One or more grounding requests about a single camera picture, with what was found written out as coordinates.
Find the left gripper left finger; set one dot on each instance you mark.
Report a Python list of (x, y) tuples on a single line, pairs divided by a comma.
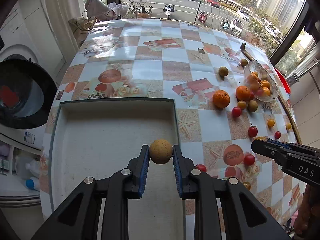
[(99, 207)]

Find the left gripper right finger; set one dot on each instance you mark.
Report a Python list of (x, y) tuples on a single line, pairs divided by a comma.
[(224, 209)]

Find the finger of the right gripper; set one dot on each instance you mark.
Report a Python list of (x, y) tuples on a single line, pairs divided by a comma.
[(269, 148)]

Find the red tomato with stem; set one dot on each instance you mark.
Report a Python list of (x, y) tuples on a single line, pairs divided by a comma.
[(252, 131)]

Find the dark yellow tomato low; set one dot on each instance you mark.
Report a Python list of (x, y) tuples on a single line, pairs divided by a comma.
[(247, 185)]

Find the red cherry tomato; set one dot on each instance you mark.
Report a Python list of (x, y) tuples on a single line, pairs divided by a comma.
[(277, 135)]

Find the red tomato low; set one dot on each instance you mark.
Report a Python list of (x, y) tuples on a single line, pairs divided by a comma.
[(201, 167)]

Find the red tomato stem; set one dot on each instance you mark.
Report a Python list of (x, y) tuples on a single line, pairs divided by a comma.
[(249, 159)]

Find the orange yellow cherry tomato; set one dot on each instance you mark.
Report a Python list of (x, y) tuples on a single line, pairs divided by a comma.
[(261, 138)]

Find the yellow tomato centre left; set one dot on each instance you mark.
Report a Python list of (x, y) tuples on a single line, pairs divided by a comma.
[(271, 122)]

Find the brown longan near mandarin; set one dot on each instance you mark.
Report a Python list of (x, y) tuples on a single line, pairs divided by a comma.
[(252, 106)]

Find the red tomato near small mandarin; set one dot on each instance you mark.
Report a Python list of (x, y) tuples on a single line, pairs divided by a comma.
[(236, 112)]

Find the white tray with green rim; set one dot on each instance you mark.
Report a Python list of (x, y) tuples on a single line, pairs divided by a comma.
[(96, 138)]

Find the greenish yellow tomato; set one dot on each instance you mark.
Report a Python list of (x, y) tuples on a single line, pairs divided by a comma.
[(242, 104)]

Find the red tomato beside mandarin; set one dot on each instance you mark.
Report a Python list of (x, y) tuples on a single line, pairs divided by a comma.
[(252, 96)]

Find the oranges in bowl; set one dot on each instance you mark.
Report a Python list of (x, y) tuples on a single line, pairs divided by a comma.
[(261, 88)]

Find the large orange mandarin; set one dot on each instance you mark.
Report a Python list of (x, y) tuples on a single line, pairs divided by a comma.
[(243, 93)]

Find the red plastic bucket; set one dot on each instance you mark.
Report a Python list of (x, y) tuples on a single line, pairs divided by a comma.
[(284, 82)]

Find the small orange mandarin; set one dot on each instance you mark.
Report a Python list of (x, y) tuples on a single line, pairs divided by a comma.
[(221, 99)]

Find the clear glass fruit bowl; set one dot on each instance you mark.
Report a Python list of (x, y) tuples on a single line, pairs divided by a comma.
[(264, 73)]

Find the white detergent bottle blue cap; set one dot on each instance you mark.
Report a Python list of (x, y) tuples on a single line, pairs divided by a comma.
[(33, 183)]

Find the longan behind bowl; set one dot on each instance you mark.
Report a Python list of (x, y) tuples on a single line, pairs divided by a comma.
[(243, 62)]

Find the white washing machine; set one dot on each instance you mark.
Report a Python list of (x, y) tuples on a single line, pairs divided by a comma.
[(30, 60)]

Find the white cloth on chair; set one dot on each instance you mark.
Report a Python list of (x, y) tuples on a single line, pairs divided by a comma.
[(102, 12)]

